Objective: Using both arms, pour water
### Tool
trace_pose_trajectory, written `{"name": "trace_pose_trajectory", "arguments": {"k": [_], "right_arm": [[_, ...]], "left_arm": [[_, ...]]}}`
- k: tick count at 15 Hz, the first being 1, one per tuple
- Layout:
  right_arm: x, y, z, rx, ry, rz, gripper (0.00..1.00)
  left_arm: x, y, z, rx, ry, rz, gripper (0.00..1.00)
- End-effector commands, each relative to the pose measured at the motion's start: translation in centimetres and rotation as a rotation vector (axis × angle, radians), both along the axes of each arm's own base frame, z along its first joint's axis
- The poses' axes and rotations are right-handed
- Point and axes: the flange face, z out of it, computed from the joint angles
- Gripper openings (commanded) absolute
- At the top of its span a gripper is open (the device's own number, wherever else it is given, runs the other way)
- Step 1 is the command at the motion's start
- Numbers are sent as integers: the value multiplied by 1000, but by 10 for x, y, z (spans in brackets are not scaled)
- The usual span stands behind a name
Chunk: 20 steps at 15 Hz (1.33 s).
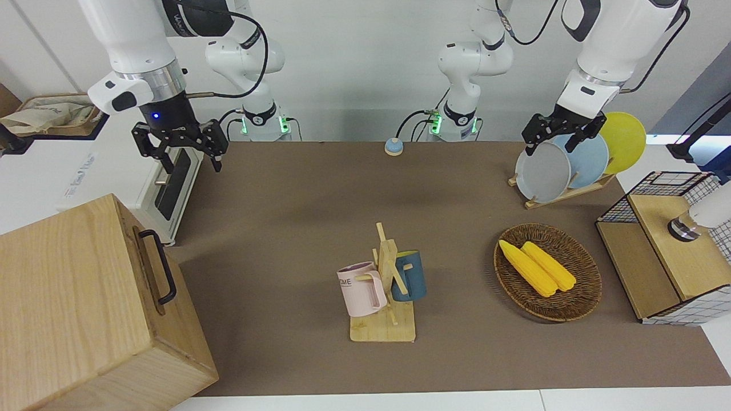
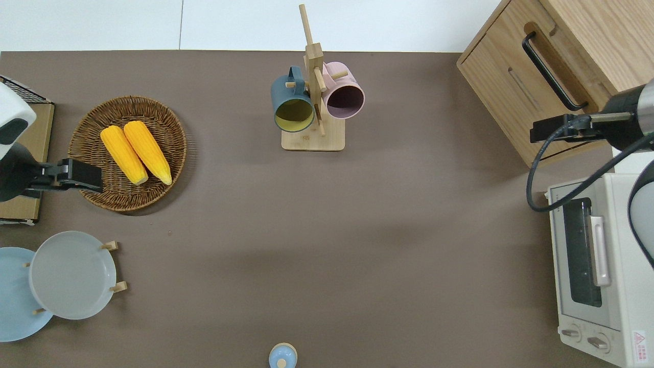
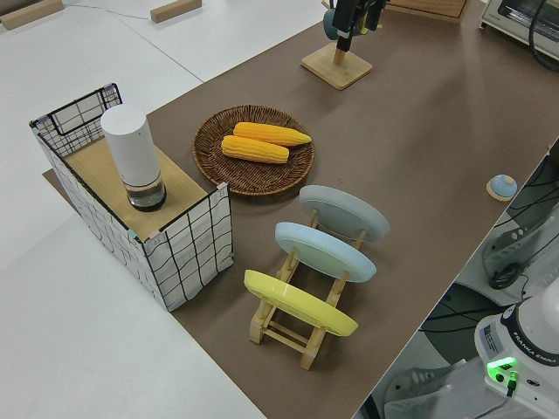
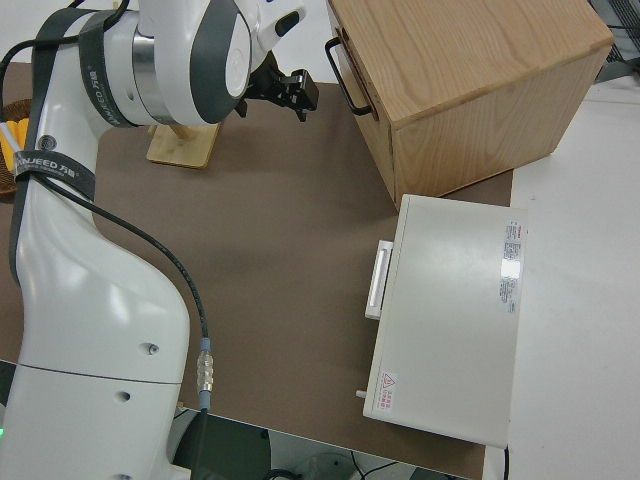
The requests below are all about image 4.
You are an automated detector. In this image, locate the brown wicker basket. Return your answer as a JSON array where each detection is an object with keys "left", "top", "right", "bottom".
[{"left": 0, "top": 99, "right": 36, "bottom": 204}]

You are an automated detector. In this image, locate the wooden box with black handle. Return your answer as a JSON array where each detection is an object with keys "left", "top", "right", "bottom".
[{"left": 324, "top": 0, "right": 615, "bottom": 201}]

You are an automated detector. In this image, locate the white toaster oven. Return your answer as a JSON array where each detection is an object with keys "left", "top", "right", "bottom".
[{"left": 355, "top": 193, "right": 530, "bottom": 448}]

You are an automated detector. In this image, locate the brown table mat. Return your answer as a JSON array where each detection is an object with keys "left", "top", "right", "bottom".
[{"left": 0, "top": 62, "right": 516, "bottom": 480}]

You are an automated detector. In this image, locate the wooden mug stand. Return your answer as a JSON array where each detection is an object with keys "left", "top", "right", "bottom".
[{"left": 146, "top": 122, "right": 223, "bottom": 170}]

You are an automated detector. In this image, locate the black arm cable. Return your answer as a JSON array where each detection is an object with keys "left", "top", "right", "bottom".
[{"left": 0, "top": 0, "right": 217, "bottom": 480}]

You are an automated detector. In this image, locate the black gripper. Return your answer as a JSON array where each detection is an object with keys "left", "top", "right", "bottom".
[{"left": 237, "top": 49, "right": 319, "bottom": 124}]

